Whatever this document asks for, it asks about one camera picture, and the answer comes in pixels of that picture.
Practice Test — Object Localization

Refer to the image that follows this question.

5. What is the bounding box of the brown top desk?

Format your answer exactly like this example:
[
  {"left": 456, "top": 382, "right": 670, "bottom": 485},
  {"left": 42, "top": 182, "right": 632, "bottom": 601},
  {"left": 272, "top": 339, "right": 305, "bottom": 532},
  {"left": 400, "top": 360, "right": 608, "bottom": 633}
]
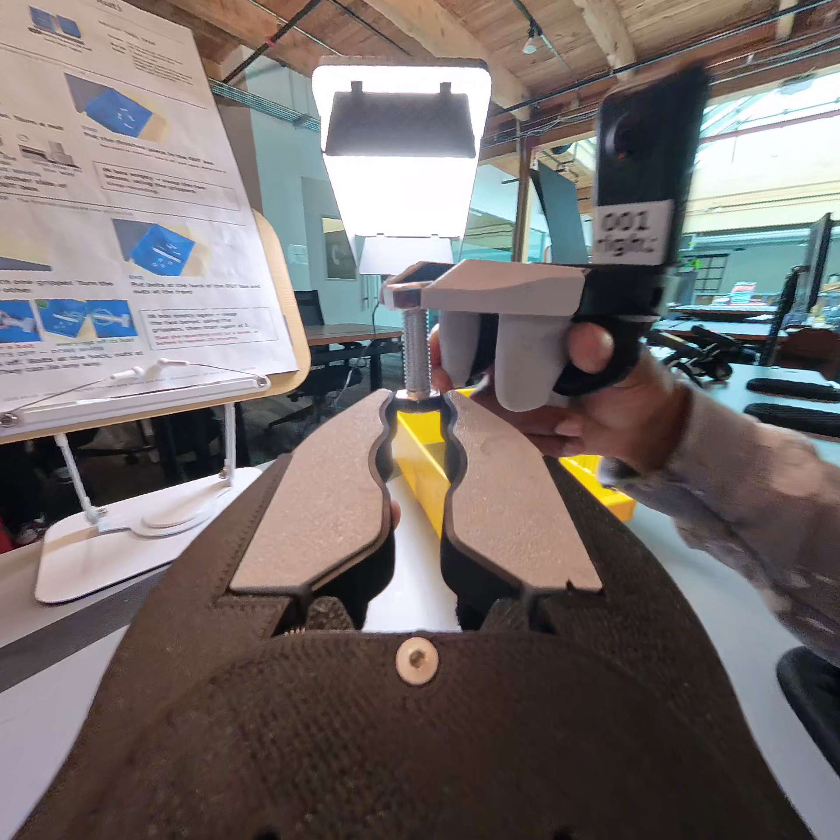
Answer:
[{"left": 305, "top": 325, "right": 404, "bottom": 395}]

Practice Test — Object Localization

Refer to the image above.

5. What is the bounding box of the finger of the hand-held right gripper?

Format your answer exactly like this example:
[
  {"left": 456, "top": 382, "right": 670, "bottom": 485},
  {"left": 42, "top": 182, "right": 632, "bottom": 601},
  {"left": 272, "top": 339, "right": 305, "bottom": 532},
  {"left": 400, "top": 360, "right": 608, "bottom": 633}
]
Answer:
[
  {"left": 420, "top": 259, "right": 586, "bottom": 316},
  {"left": 381, "top": 262, "right": 454, "bottom": 309}
]

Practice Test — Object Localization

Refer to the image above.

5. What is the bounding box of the wooden document stand white base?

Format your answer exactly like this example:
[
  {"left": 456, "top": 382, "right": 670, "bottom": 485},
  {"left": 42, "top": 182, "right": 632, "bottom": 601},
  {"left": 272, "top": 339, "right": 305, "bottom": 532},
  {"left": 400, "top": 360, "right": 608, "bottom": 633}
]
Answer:
[{"left": 0, "top": 206, "right": 312, "bottom": 606}]

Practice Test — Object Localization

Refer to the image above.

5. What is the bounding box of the black monitor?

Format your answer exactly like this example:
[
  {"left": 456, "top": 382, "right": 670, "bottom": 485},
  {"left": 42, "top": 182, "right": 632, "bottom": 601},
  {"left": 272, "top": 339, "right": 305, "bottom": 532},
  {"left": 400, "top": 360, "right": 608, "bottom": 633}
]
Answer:
[{"left": 804, "top": 213, "right": 837, "bottom": 309}]

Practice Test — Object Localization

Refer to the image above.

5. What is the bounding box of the yellow plastic bin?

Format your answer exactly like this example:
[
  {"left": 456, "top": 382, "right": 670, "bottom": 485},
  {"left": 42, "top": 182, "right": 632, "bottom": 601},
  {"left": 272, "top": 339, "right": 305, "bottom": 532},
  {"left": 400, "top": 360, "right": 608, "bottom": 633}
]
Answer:
[{"left": 394, "top": 387, "right": 636, "bottom": 539}]

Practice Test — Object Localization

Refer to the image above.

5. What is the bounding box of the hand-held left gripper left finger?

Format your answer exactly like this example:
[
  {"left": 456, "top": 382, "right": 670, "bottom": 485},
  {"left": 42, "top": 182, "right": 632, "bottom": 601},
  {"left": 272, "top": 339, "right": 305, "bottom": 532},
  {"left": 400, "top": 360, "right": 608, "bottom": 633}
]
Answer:
[{"left": 230, "top": 387, "right": 399, "bottom": 599}]

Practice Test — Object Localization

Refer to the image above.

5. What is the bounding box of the grey door with dark window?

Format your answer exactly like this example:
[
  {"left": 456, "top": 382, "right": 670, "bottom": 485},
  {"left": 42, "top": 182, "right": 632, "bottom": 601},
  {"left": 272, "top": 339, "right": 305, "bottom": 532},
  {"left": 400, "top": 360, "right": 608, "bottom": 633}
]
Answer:
[{"left": 302, "top": 177, "right": 358, "bottom": 283}]

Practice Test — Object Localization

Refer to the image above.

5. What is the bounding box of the studio light panel on stand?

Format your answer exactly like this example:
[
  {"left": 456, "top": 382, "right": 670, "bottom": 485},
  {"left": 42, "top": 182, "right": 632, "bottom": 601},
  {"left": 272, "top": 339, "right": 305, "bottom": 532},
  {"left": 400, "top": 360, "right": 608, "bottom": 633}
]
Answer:
[{"left": 311, "top": 56, "right": 493, "bottom": 329}]

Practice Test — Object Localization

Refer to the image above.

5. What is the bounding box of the person's right hand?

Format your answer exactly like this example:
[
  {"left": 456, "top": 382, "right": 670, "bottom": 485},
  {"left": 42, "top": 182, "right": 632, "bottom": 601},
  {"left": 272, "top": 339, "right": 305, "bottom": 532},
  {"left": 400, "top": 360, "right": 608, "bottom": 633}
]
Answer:
[{"left": 427, "top": 325, "right": 691, "bottom": 473}]

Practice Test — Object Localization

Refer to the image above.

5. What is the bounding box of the person's right forearm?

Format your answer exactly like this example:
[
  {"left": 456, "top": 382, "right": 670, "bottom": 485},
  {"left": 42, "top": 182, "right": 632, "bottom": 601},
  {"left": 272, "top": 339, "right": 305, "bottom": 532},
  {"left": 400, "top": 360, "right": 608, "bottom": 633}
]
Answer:
[{"left": 600, "top": 387, "right": 840, "bottom": 647}]

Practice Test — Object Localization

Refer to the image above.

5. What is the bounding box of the black phone mount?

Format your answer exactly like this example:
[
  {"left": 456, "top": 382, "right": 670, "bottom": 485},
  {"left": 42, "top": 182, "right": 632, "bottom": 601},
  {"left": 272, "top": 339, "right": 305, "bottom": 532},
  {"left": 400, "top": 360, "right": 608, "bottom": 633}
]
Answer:
[{"left": 650, "top": 325, "right": 732, "bottom": 382}]

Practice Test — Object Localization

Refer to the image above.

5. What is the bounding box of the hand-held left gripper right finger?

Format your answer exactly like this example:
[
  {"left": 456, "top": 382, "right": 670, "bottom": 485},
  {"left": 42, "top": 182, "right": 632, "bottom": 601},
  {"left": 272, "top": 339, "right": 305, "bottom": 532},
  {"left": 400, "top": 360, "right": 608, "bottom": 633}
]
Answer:
[{"left": 438, "top": 390, "right": 605, "bottom": 599}]

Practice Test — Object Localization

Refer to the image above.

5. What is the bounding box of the dark top desk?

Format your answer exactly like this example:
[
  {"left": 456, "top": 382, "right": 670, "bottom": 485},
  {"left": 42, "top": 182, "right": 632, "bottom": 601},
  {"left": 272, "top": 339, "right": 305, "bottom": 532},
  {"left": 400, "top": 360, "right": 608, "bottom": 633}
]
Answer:
[{"left": 666, "top": 302, "right": 788, "bottom": 326}]

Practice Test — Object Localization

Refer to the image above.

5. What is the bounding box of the black office chair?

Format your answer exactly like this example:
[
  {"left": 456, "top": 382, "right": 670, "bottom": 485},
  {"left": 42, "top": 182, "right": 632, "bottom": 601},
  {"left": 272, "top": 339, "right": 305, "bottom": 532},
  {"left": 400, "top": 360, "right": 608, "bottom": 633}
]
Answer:
[{"left": 269, "top": 289, "right": 365, "bottom": 427}]

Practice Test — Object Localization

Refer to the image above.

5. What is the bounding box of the steel hex bolt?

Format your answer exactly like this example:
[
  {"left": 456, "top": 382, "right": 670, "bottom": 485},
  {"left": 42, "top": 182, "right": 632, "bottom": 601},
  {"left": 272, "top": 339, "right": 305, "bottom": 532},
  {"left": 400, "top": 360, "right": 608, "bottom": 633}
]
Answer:
[{"left": 394, "top": 307, "right": 448, "bottom": 403}]

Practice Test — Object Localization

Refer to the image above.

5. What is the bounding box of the printed instruction sheet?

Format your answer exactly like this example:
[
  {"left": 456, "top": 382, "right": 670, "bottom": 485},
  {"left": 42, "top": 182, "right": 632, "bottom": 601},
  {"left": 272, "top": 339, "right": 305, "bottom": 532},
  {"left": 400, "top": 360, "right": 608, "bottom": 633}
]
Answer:
[{"left": 0, "top": 0, "right": 299, "bottom": 411}]

